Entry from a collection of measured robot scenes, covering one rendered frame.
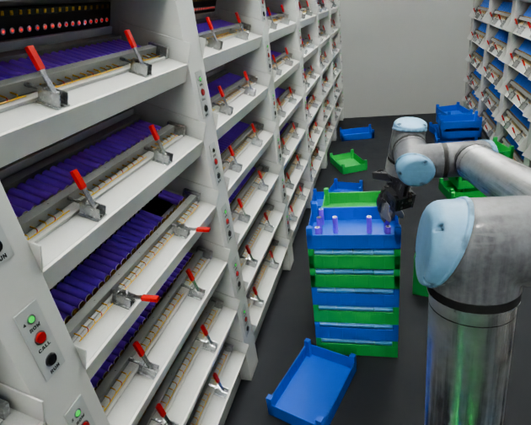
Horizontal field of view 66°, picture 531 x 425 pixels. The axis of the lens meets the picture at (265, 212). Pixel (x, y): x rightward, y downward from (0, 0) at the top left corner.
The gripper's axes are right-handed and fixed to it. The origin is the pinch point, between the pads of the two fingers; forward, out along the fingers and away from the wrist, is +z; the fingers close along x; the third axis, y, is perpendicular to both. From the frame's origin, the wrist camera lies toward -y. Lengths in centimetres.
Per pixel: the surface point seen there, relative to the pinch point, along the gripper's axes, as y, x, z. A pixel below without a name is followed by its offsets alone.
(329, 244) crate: 0.8, -21.1, 4.8
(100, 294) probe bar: 27, -85, -31
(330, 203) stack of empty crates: -39.8, 0.8, 24.9
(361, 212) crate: -11.3, -2.5, 6.0
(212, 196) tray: -8, -56, -20
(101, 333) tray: 35, -86, -29
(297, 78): -124, 20, 3
